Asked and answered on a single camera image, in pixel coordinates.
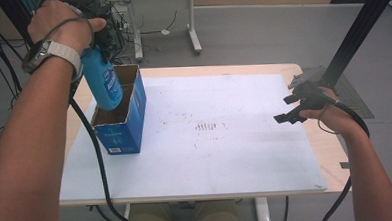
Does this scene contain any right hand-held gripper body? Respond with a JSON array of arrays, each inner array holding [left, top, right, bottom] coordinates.
[[291, 78, 338, 113]]

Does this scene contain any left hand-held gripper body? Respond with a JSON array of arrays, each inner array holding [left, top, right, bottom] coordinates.
[[78, 0, 120, 61]]

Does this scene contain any blue bottle with white cap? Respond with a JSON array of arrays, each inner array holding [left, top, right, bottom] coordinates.
[[79, 44, 125, 112]]

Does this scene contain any blue cardboard box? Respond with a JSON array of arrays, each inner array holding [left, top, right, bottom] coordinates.
[[88, 63, 150, 157]]

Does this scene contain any person's right hand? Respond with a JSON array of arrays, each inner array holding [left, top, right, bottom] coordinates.
[[297, 84, 362, 138]]

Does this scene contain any person's left hand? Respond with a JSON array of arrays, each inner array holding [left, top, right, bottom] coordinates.
[[26, 0, 108, 58]]

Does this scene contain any grey electronic equipment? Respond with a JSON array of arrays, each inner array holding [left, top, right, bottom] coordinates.
[[107, 0, 133, 60]]

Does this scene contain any wristwatch with white band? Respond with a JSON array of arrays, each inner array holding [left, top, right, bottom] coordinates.
[[20, 37, 84, 85]]

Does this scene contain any white board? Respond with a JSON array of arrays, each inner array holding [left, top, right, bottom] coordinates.
[[54, 69, 328, 203]]

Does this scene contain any white-legged desk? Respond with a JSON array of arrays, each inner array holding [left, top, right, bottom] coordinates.
[[107, 0, 231, 63]]

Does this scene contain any white table leg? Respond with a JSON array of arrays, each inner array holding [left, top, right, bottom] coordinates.
[[122, 202, 133, 221], [254, 196, 272, 221]]

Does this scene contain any person's right leg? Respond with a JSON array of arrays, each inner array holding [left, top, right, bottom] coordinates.
[[196, 199, 244, 221]]

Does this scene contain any person's leg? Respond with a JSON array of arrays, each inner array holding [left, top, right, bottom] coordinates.
[[196, 199, 244, 221], [126, 201, 185, 221]]

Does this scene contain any person's left leg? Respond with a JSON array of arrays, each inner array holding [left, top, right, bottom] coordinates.
[[126, 201, 185, 221]]

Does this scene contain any thin grey cord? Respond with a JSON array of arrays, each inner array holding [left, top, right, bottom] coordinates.
[[316, 103, 340, 136], [34, 15, 96, 51]]

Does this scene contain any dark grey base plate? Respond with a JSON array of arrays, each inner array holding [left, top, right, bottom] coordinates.
[[286, 62, 375, 123]]

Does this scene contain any thick black gripper cable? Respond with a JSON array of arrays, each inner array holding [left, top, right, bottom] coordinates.
[[67, 92, 130, 221], [313, 98, 375, 221]]

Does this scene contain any black metal stand post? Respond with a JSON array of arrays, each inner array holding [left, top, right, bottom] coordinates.
[[315, 0, 392, 88]]

